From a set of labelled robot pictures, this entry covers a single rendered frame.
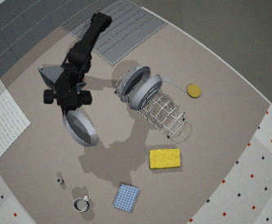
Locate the yellow sponge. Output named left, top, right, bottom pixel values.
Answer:
left=149, top=149, right=181, bottom=170

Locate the grey tiled backsplash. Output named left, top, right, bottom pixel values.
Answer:
left=0, top=0, right=97, bottom=78

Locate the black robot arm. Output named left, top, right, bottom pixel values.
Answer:
left=55, top=12, right=112, bottom=111

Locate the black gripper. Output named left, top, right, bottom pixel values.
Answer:
left=43, top=83, right=92, bottom=116

